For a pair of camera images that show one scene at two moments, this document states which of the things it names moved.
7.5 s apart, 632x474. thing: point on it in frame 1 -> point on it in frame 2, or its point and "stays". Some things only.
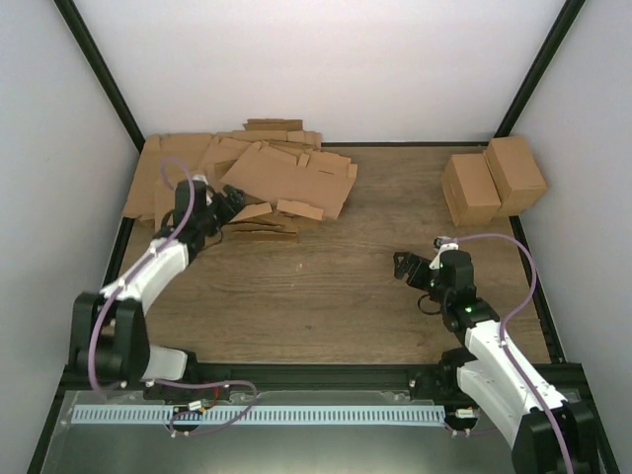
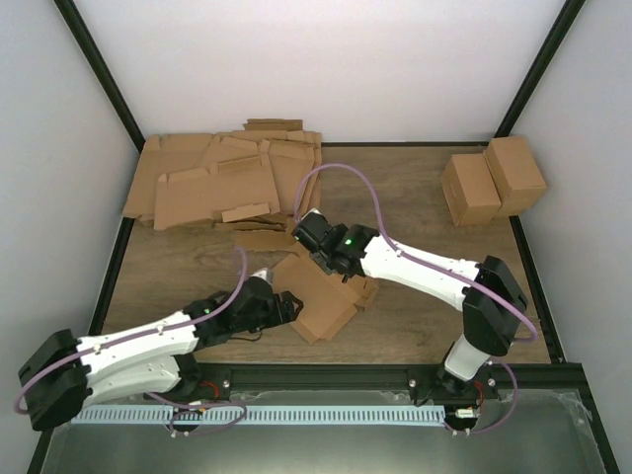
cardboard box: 470,190 stays
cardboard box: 515,175 stays
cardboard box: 278,177 -> 329,302
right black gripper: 410,259 -> 320,264
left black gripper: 227,209 -> 289,315
